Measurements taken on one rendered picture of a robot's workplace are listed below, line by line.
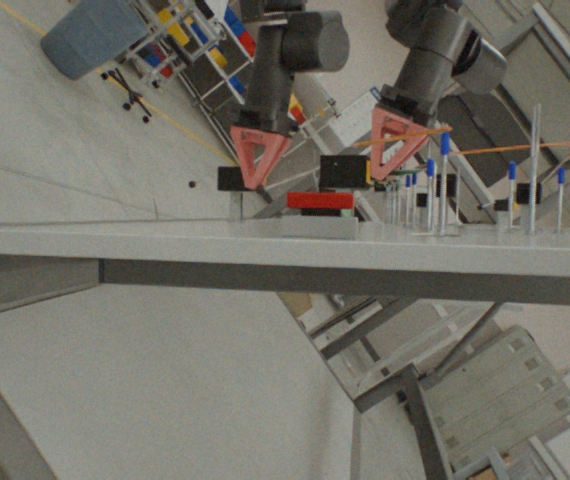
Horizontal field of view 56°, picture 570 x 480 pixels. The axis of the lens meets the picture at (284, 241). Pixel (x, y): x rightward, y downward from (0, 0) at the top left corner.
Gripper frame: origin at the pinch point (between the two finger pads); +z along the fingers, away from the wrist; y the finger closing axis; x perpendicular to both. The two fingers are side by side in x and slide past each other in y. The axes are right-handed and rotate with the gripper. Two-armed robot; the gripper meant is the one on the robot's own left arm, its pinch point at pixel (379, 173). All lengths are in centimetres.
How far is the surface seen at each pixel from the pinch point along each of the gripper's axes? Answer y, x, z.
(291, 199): -27.8, 1.7, 5.5
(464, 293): -15.5, -13.5, 7.6
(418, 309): 737, -43, 127
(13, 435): -31.4, 14.2, 31.9
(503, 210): 69, -22, -6
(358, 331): 91, -2, 41
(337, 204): -27.4, -1.5, 4.5
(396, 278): -16.3, -7.5, 8.9
